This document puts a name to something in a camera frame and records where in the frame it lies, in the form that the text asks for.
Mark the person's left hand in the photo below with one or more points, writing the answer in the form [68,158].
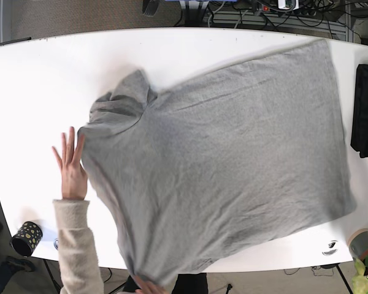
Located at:
[73,176]

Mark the person's right hand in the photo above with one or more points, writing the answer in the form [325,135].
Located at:
[147,287]

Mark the light grey T-shirt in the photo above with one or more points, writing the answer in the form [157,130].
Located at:
[224,161]

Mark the left beige sweater forearm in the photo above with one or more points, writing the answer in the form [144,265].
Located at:
[78,261]

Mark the black gold-dotted cup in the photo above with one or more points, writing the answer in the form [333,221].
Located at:
[26,239]

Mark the grey tape roll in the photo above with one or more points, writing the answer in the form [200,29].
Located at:
[358,244]

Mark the green potted plant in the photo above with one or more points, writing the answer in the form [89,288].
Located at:
[360,279]

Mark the right table cable grommet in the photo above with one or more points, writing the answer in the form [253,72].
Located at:
[330,248]

